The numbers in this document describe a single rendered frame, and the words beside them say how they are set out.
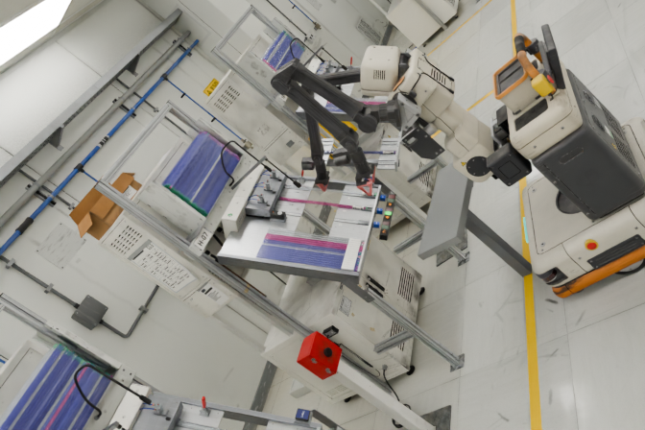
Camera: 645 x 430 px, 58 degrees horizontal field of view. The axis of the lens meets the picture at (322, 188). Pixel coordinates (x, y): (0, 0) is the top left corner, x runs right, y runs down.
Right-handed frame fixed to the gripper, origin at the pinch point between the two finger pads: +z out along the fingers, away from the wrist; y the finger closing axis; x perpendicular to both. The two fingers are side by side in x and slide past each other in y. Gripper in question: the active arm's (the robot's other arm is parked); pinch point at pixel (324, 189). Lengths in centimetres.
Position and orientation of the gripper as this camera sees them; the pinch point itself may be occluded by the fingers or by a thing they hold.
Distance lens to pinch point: 321.8
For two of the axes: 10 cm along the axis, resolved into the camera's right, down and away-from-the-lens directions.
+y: -2.2, 6.4, -7.3
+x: 9.7, 0.4, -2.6
